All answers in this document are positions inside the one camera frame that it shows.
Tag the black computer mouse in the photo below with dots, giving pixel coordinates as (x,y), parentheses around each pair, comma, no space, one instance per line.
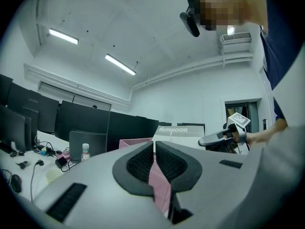
(16,184)

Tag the wall air conditioner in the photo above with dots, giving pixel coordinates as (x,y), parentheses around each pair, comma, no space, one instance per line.
(236,40)

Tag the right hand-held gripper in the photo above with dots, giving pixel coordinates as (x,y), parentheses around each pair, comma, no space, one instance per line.
(239,120)

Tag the small yellow and blue ball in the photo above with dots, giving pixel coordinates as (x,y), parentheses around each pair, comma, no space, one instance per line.
(43,151)

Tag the white wall duct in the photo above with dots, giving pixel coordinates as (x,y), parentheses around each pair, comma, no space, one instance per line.
(190,68)

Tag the pink mesh tray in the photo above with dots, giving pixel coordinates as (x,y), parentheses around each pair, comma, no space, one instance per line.
(129,143)

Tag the row of black monitors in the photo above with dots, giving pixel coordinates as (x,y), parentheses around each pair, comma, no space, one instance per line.
(83,120)

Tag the black power adapter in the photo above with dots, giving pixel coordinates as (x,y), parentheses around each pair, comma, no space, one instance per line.
(61,162)

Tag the pale cup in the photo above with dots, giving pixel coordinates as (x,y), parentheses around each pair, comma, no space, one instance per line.
(54,175)

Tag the person's right forearm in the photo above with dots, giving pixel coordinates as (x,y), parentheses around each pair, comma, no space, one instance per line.
(264,136)

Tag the person's head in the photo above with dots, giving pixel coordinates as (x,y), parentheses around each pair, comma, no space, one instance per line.
(226,6)

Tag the small pink box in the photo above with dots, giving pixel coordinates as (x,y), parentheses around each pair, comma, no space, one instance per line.
(64,155)

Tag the small black clip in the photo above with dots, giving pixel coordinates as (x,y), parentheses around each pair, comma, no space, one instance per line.
(23,165)

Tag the clear water bottle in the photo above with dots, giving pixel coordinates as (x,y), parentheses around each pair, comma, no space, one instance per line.
(85,153)

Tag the person's navy shirt torso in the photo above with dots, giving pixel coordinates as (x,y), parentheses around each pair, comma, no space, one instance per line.
(274,68)

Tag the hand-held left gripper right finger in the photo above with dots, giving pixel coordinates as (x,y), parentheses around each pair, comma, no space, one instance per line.
(214,182)

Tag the black head-worn camera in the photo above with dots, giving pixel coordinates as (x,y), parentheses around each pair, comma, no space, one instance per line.
(190,25)

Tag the white grey book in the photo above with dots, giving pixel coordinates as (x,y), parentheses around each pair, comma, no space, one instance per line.
(176,137)

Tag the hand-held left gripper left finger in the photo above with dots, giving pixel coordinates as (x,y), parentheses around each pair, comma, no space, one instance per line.
(107,175)

